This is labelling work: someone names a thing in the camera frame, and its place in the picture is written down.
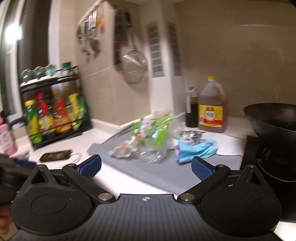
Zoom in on pink bottle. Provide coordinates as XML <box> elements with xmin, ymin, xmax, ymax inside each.
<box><xmin>0</xmin><ymin>117</ymin><xmax>18</xmax><ymax>157</ymax></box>

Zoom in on yellow seasoning pouch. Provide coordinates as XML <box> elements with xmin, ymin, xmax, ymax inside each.
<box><xmin>68</xmin><ymin>93</ymin><xmax>81</xmax><ymax>130</ymax></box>

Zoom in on clear plastic bag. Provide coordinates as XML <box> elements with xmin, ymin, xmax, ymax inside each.
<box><xmin>136</xmin><ymin>139</ymin><xmax>176</xmax><ymax>164</ymax></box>

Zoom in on green snack bag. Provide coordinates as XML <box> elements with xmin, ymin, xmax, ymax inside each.
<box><xmin>131</xmin><ymin>115</ymin><xmax>176</xmax><ymax>149</ymax></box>

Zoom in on green seasoning bottle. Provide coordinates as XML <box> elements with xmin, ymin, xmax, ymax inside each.
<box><xmin>79</xmin><ymin>96</ymin><xmax>89</xmax><ymax>126</ymax></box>

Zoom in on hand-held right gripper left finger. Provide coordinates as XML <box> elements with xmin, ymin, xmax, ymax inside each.
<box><xmin>29</xmin><ymin>155</ymin><xmax>116</xmax><ymax>203</ymax></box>

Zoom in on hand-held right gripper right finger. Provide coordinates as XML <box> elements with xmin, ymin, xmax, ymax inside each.
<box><xmin>177</xmin><ymin>156</ymin><xmax>266</xmax><ymax>202</ymax></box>

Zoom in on dark sauce bottle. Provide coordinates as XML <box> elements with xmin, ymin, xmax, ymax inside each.
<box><xmin>185</xmin><ymin>87</ymin><xmax>200</xmax><ymax>128</ymax></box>

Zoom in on narrow grey vent grille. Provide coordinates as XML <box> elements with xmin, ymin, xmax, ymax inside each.
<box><xmin>167</xmin><ymin>21</ymin><xmax>183</xmax><ymax>76</ymax></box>

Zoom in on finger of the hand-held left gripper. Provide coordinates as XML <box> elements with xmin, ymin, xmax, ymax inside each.
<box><xmin>16</xmin><ymin>159</ymin><xmax>38</xmax><ymax>173</ymax></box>

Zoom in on yellow green sauce bottle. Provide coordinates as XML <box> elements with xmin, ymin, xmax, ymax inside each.
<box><xmin>24</xmin><ymin>100</ymin><xmax>43</xmax><ymax>143</ymax></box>

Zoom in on black wok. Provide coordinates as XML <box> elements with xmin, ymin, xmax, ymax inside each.
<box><xmin>243</xmin><ymin>103</ymin><xmax>296</xmax><ymax>139</ymax></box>

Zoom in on black hanging kitchen tools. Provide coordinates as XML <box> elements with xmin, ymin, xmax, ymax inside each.
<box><xmin>113</xmin><ymin>9</ymin><xmax>134</xmax><ymax>66</ymax></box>

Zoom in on black smartphone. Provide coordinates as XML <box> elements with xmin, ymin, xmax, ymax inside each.
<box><xmin>39</xmin><ymin>149</ymin><xmax>73</xmax><ymax>163</ymax></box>

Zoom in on white charging cable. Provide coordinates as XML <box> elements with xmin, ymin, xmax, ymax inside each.
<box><xmin>69</xmin><ymin>153</ymin><xmax>82</xmax><ymax>164</ymax></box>

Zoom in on green lid spice jar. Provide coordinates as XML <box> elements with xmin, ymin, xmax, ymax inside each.
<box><xmin>44</xmin><ymin>64</ymin><xmax>57</xmax><ymax>78</ymax></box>
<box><xmin>32</xmin><ymin>66</ymin><xmax>45</xmax><ymax>80</ymax></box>
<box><xmin>20</xmin><ymin>69</ymin><xmax>33</xmax><ymax>84</ymax></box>
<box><xmin>61</xmin><ymin>61</ymin><xmax>73</xmax><ymax>77</ymax></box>

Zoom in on metal mesh strainer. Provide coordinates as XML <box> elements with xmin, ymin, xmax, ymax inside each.
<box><xmin>121</xmin><ymin>30</ymin><xmax>148</xmax><ymax>84</ymax></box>

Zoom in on red cap sauce bottle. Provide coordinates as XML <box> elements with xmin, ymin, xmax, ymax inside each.
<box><xmin>36</xmin><ymin>93</ymin><xmax>55</xmax><ymax>133</ymax></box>

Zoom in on orange label sauce bottle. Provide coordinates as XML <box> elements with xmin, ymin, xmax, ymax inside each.
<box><xmin>52</xmin><ymin>90</ymin><xmax>72</xmax><ymax>133</ymax></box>

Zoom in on black spice rack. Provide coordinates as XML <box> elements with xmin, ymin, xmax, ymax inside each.
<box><xmin>19</xmin><ymin>66</ymin><xmax>93</xmax><ymax>150</ymax></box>

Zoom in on grey mat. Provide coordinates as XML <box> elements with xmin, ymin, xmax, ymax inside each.
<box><xmin>87</xmin><ymin>133</ymin><xmax>243</xmax><ymax>194</ymax></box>

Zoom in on wide grey vent grille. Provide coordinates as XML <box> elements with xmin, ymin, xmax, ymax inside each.
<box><xmin>146</xmin><ymin>21</ymin><xmax>166</xmax><ymax>78</ymax></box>

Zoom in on black gas stove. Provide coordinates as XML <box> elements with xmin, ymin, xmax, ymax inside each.
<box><xmin>239</xmin><ymin>136</ymin><xmax>296</xmax><ymax>223</ymax></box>

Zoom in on blue face mask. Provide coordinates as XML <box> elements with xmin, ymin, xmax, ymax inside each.
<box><xmin>174</xmin><ymin>138</ymin><xmax>219</xmax><ymax>165</ymax></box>

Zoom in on brown snack wrapper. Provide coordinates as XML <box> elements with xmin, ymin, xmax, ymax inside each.
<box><xmin>108</xmin><ymin>142</ymin><xmax>139</xmax><ymax>159</ymax></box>

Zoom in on person's left hand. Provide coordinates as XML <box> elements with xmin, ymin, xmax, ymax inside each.
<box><xmin>0</xmin><ymin>204</ymin><xmax>11</xmax><ymax>234</ymax></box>

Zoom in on row of hanging utensils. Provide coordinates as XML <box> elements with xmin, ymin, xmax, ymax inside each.
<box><xmin>76</xmin><ymin>9</ymin><xmax>104</xmax><ymax>62</ymax></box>

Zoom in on cooking wine jug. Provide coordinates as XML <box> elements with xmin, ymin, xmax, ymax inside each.
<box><xmin>198</xmin><ymin>76</ymin><xmax>228</xmax><ymax>133</ymax></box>

